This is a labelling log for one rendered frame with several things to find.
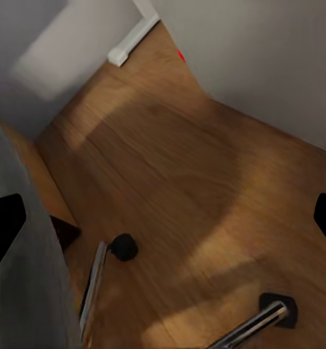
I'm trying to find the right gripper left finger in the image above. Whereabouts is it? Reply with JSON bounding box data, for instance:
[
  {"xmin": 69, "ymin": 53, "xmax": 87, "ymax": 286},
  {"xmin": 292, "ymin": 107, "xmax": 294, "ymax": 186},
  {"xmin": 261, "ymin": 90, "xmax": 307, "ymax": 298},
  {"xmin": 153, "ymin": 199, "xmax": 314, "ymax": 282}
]
[{"xmin": 0, "ymin": 193, "xmax": 26, "ymax": 262}]

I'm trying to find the swivel chair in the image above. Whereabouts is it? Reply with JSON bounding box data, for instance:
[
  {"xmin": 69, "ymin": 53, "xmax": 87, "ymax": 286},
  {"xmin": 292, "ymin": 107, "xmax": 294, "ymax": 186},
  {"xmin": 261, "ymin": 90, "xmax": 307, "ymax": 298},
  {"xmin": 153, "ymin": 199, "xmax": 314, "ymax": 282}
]
[{"xmin": 0, "ymin": 125, "xmax": 298, "ymax": 349}]

